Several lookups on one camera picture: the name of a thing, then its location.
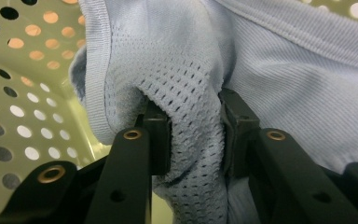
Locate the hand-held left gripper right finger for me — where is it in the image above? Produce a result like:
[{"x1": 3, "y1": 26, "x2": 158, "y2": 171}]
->
[{"x1": 218, "y1": 87, "x2": 261, "y2": 179}]

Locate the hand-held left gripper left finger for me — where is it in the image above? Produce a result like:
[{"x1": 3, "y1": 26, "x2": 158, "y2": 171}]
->
[{"x1": 134, "y1": 99, "x2": 172, "y2": 176}]

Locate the light grey-blue sleeveless top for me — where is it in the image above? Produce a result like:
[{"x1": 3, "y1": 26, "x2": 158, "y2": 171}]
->
[{"x1": 68, "y1": 0, "x2": 358, "y2": 224}]

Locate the pale yellow perforated plastic basket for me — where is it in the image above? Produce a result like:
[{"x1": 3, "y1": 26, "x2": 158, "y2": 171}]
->
[{"x1": 0, "y1": 0, "x2": 358, "y2": 224}]

